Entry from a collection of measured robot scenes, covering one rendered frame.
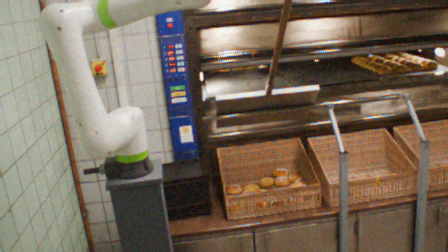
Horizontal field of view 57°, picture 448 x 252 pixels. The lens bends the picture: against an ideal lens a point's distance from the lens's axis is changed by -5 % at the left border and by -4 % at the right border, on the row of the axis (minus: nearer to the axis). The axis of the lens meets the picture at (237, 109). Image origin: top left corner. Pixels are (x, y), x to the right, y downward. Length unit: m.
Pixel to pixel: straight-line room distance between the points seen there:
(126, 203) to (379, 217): 1.55
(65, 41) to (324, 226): 1.75
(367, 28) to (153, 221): 1.86
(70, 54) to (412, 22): 2.23
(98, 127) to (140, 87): 1.30
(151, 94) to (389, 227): 1.65
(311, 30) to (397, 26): 0.58
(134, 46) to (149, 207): 1.28
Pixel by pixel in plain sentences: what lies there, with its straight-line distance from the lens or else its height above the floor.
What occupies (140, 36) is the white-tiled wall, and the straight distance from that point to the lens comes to 2.67.
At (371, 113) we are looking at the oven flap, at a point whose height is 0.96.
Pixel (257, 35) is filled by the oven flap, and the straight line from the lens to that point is 2.69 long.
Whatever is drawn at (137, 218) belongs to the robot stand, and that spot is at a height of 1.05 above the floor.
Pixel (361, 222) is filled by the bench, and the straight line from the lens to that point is 2.63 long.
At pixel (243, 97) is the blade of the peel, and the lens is 2.24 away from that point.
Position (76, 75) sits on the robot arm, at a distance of 1.44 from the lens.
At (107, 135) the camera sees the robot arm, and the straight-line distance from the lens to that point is 1.45.
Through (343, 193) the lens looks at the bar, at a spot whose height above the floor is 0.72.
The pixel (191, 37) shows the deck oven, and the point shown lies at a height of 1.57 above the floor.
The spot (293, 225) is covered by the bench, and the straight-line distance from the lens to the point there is 2.50.
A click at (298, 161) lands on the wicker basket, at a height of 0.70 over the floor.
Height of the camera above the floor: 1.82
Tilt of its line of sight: 15 degrees down
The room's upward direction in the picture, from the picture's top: 5 degrees counter-clockwise
